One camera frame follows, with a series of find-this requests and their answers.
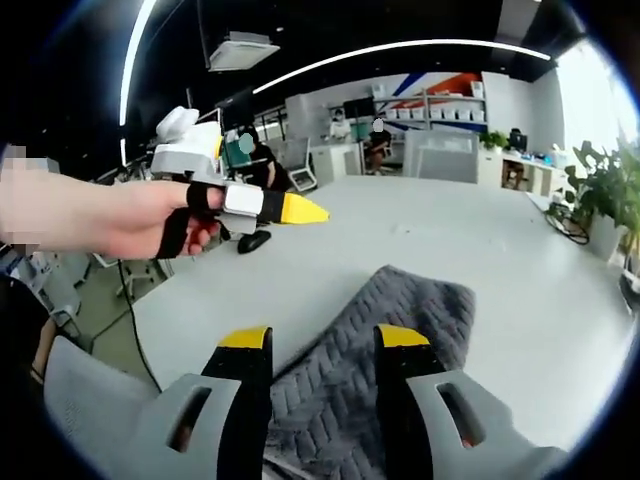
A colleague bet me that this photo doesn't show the ceiling air conditioner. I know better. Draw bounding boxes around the ceiling air conditioner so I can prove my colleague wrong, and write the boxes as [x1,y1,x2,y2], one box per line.
[207,30,281,74]

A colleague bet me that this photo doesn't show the white office chair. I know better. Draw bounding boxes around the white office chair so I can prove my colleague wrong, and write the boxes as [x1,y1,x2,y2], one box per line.
[287,137,320,194]

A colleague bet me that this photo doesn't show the white office desk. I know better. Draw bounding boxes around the white office desk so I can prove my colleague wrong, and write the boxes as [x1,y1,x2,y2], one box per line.
[477,147,569,200]

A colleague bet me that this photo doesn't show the white partition desk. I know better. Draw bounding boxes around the white partition desk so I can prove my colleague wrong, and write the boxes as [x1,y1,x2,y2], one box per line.
[402,130,481,185]

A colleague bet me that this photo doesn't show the metal storage shelf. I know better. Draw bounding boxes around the metal storage shelf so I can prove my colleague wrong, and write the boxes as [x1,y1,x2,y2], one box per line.
[372,82,489,132]

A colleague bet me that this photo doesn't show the grey mesh office chair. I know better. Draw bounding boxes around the grey mesh office chair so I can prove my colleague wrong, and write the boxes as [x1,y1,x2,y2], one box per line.
[42,334,169,480]

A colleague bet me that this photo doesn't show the ceiling light strip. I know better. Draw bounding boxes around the ceiling light strip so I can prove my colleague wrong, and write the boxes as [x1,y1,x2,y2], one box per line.
[252,38,554,96]
[118,0,160,126]

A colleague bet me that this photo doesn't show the person's left hand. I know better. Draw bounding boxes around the person's left hand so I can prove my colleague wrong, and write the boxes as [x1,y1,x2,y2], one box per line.
[102,179,225,261]

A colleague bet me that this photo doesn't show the grey textured towel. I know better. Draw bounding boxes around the grey textured towel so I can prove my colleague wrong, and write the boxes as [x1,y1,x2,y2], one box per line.
[262,264,479,480]

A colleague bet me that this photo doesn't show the person's black clothing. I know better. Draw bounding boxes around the person's black clothing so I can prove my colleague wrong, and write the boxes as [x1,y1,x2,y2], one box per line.
[0,273,51,401]

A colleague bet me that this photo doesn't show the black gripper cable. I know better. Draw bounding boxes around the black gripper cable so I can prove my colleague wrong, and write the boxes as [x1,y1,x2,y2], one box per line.
[116,257,165,395]

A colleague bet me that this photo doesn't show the small desk plant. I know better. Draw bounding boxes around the small desk plant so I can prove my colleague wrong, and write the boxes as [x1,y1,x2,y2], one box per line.
[478,130,510,152]

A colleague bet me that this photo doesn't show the potted green plant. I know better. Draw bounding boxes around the potted green plant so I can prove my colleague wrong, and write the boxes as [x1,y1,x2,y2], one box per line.
[543,138,640,262]

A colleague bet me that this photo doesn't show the row of white storage bins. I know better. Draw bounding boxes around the row of white storage bins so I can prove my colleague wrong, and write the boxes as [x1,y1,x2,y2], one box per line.
[384,103,486,122]

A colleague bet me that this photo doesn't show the black table cable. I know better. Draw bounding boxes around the black table cable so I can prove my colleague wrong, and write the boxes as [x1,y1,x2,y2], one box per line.
[543,202,592,247]

